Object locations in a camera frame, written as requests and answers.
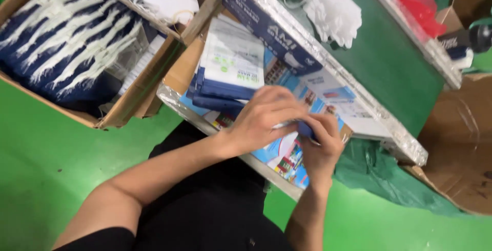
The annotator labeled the stack of blue mask packets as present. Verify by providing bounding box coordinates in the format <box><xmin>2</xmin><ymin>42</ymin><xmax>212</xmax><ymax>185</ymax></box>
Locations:
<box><xmin>186</xmin><ymin>16</ymin><xmax>267</xmax><ymax>110</ymax></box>

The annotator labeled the navy printed carton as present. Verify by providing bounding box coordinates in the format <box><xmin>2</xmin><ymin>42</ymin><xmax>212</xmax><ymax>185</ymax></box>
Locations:
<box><xmin>222</xmin><ymin>0</ymin><xmax>324</xmax><ymax>77</ymax></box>

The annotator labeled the pile of white masks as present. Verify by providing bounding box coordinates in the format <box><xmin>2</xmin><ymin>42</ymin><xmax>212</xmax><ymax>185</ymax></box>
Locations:
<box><xmin>271</xmin><ymin>0</ymin><xmax>363</xmax><ymax>50</ymax></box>

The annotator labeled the person's right hand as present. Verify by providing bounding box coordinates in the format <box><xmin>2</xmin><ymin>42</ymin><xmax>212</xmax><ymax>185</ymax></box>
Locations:
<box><xmin>298</xmin><ymin>113</ymin><xmax>347</xmax><ymax>187</ymax></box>

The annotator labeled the small cardboard box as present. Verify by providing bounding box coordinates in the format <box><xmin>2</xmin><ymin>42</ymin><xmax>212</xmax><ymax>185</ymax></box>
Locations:
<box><xmin>105</xmin><ymin>0</ymin><xmax>225</xmax><ymax>46</ymax></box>

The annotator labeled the blue white mask packet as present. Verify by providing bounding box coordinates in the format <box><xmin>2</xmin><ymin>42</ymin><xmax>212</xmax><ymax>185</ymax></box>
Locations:
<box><xmin>271</xmin><ymin>118</ymin><xmax>320</xmax><ymax>144</ymax></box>

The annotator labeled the open brown cardboard box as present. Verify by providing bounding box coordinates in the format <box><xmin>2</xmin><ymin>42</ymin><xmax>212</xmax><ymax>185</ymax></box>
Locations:
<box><xmin>435</xmin><ymin>0</ymin><xmax>492</xmax><ymax>35</ymax></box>

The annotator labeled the black tape dispenser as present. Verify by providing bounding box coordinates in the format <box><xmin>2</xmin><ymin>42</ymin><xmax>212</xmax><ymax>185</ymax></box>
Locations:
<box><xmin>437</xmin><ymin>23</ymin><xmax>492</xmax><ymax>56</ymax></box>

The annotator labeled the large cardboard box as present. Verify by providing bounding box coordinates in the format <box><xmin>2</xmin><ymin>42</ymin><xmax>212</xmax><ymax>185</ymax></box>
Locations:
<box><xmin>0</xmin><ymin>0</ymin><xmax>187</xmax><ymax>129</ymax></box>

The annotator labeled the colourful printed paper sheet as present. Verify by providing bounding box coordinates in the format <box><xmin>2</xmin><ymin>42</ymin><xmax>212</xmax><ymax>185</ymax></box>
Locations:
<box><xmin>179</xmin><ymin>47</ymin><xmax>390</xmax><ymax>190</ymax></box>

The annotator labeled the person's black clothing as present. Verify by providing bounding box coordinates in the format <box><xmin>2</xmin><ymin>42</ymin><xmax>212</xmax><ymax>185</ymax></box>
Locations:
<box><xmin>53</xmin><ymin>120</ymin><xmax>294</xmax><ymax>251</ymax></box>

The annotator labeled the red plastic bag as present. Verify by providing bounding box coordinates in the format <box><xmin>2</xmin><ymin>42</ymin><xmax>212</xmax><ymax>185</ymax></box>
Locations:
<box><xmin>387</xmin><ymin>0</ymin><xmax>449</xmax><ymax>39</ymax></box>

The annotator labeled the brown cardboard carton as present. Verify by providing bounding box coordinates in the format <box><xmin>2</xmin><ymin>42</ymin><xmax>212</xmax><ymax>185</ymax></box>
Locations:
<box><xmin>402</xmin><ymin>72</ymin><xmax>492</xmax><ymax>217</ymax></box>

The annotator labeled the green plastic sheet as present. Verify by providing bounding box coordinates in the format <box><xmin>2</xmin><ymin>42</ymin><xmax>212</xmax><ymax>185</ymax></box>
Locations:
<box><xmin>334</xmin><ymin>139</ymin><xmax>464</xmax><ymax>218</ymax></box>

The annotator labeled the heap of navy white packets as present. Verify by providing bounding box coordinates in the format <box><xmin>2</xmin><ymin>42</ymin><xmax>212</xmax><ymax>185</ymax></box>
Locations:
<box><xmin>0</xmin><ymin>0</ymin><xmax>154</xmax><ymax>109</ymax></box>

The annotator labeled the green table mat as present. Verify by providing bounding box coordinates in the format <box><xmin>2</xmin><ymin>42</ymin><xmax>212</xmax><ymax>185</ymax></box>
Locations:
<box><xmin>254</xmin><ymin>0</ymin><xmax>446</xmax><ymax>138</ymax></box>

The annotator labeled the person's left hand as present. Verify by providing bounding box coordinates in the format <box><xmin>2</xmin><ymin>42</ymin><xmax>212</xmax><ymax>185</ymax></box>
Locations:
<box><xmin>225</xmin><ymin>86</ymin><xmax>309</xmax><ymax>158</ymax></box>

